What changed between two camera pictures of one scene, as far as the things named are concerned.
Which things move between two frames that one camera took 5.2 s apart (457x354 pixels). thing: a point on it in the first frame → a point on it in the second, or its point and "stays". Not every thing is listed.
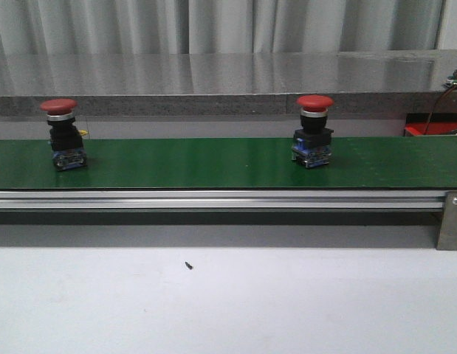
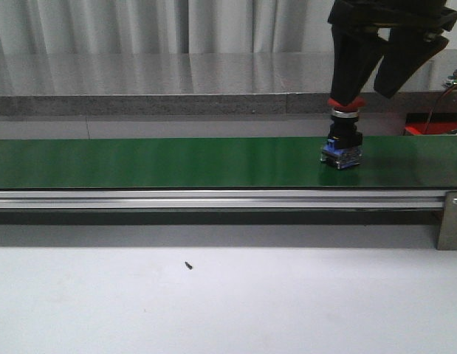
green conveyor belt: (435, 162) stays
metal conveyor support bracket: (451, 235) stays
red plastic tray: (431, 124) stays
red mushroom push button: (67, 148) → (342, 147)
